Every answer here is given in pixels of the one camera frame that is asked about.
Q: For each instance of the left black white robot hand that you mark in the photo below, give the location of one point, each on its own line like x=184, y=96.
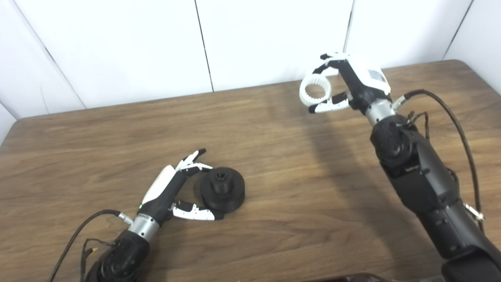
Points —
x=164, y=186

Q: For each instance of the dark robot torso edge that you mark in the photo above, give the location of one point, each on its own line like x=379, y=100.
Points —
x=364, y=278

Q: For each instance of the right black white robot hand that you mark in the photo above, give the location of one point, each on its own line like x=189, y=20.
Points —
x=364, y=82

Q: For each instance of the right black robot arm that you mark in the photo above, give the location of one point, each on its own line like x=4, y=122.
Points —
x=422, y=176

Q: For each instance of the round black stepped part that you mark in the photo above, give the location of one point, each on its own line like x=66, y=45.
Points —
x=231, y=197

